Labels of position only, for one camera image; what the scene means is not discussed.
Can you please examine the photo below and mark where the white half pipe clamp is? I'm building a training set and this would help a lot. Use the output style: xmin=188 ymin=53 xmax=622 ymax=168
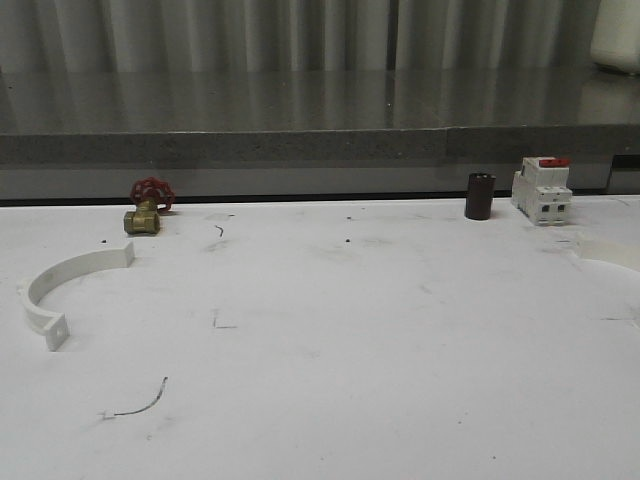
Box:
xmin=19 ymin=241 xmax=135 ymax=352

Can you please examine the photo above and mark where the dark brown cylindrical coupling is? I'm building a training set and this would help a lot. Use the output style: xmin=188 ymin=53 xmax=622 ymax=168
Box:
xmin=464 ymin=172 xmax=496 ymax=221

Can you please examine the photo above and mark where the brass valve red handwheel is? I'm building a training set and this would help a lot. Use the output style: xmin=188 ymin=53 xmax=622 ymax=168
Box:
xmin=123 ymin=177 xmax=175 ymax=235

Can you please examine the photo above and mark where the grey stone counter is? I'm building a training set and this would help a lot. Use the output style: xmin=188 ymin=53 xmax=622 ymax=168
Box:
xmin=1 ymin=67 xmax=639 ymax=169

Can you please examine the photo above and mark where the white container on counter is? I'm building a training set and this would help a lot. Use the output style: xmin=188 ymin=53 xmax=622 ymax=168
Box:
xmin=590 ymin=0 xmax=640 ymax=75

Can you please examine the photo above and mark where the white circuit breaker red switch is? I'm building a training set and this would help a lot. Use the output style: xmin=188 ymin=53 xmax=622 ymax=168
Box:
xmin=511 ymin=157 xmax=572 ymax=226

